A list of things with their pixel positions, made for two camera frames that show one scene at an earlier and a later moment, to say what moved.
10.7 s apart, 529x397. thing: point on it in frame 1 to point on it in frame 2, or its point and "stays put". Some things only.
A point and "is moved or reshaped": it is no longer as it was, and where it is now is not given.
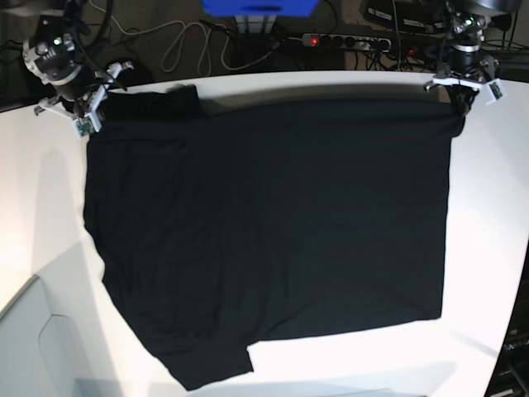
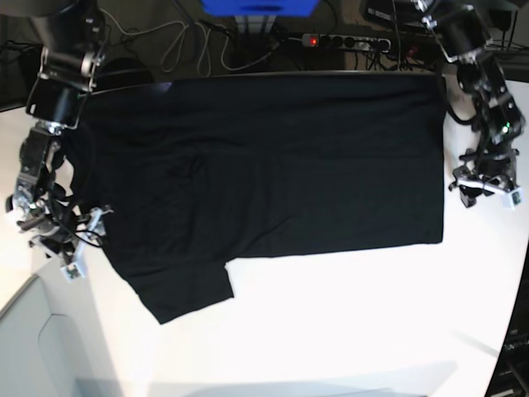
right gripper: (463, 98) to (493, 174)
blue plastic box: (259, 7) stays put
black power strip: (377, 44) stays put
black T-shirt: (224, 224) is moved or reshaped
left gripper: (84, 117) to (70, 234)
